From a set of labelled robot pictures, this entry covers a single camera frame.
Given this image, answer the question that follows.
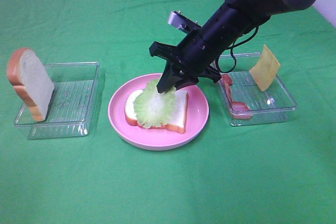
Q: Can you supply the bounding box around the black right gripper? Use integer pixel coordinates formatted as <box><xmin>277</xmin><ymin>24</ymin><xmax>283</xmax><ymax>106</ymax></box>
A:
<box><xmin>149</xmin><ymin>28</ymin><xmax>222</xmax><ymax>93</ymax></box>

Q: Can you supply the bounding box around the green lettuce leaf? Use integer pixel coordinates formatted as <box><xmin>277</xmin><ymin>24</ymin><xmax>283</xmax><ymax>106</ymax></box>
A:
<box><xmin>133</xmin><ymin>79</ymin><xmax>176</xmax><ymax>129</ymax></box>

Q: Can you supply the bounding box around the bread slice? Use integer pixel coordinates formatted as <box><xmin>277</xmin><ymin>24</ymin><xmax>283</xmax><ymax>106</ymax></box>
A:
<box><xmin>7</xmin><ymin>48</ymin><xmax>55</xmax><ymax>122</ymax></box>
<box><xmin>124</xmin><ymin>89</ymin><xmax>188</xmax><ymax>134</ymax></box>

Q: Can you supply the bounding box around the bacon strip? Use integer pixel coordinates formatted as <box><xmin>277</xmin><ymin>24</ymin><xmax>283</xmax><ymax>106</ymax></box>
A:
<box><xmin>213</xmin><ymin>61</ymin><xmax>233</xmax><ymax>86</ymax></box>
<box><xmin>223</xmin><ymin>80</ymin><xmax>253</xmax><ymax>120</ymax></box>

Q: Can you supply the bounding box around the yellow cheese slice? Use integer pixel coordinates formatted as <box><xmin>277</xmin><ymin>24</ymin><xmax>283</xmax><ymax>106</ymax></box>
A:
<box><xmin>249</xmin><ymin>44</ymin><xmax>281</xmax><ymax>91</ymax></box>

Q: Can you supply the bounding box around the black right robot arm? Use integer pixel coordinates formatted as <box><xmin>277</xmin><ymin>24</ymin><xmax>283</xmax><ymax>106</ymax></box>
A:
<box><xmin>149</xmin><ymin>0</ymin><xmax>315</xmax><ymax>93</ymax></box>

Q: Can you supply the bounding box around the pink round plate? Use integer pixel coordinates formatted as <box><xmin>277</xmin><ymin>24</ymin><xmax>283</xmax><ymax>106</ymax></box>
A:
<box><xmin>108</xmin><ymin>73</ymin><xmax>209</xmax><ymax>151</ymax></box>

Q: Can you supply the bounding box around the clear right plastic tray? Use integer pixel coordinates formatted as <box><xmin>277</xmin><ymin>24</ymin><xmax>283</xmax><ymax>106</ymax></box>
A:
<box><xmin>217</xmin><ymin>52</ymin><xmax>297</xmax><ymax>126</ymax></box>

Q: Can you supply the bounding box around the clear plastic tray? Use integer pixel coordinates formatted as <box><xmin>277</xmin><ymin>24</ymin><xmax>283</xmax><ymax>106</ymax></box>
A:
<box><xmin>217</xmin><ymin>52</ymin><xmax>297</xmax><ymax>126</ymax></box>
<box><xmin>14</xmin><ymin>62</ymin><xmax>99</xmax><ymax>140</ymax></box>

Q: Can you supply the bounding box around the clear left plastic tray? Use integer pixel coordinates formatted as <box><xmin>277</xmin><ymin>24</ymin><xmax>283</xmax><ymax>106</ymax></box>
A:
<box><xmin>14</xmin><ymin>62</ymin><xmax>99</xmax><ymax>140</ymax></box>

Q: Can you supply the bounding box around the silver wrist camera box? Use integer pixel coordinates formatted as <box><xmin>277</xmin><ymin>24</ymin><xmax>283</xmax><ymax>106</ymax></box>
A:
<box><xmin>168</xmin><ymin>11</ymin><xmax>201</xmax><ymax>34</ymax></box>

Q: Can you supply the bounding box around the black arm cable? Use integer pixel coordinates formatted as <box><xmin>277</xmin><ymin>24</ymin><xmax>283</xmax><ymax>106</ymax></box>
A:
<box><xmin>214</xmin><ymin>23</ymin><xmax>259</xmax><ymax>74</ymax></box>

